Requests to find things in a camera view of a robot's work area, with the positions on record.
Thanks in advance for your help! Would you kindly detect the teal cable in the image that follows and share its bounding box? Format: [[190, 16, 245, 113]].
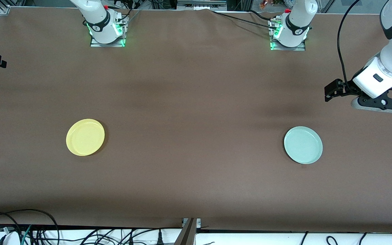
[[21, 225, 33, 245]]

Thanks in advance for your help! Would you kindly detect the pale green plate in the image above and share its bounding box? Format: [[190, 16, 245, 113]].
[[283, 126, 323, 165]]

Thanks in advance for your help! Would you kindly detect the aluminium frame beam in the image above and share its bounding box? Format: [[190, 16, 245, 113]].
[[174, 218, 201, 245]]

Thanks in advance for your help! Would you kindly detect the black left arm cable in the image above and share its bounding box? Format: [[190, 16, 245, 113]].
[[337, 0, 361, 89]]

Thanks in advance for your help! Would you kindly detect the short black table cable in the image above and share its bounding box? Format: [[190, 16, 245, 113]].
[[250, 10, 275, 21]]

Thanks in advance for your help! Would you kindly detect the black looping cable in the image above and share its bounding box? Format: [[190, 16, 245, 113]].
[[0, 209, 60, 245]]

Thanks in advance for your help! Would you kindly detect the yellow plate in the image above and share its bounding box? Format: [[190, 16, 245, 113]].
[[66, 118, 105, 157]]

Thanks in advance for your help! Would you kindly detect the long black table cable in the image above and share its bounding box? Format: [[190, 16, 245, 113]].
[[211, 10, 275, 28]]

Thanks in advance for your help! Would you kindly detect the grey metal rail box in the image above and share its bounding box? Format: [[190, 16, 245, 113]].
[[177, 0, 227, 11]]

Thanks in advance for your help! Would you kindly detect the white bench surface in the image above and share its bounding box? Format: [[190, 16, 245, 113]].
[[0, 227, 392, 245]]

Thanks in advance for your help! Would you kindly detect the brown table cover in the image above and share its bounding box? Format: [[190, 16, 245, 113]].
[[0, 7, 392, 233]]

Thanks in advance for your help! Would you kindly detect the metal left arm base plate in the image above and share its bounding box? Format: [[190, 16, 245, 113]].
[[270, 19, 306, 51]]

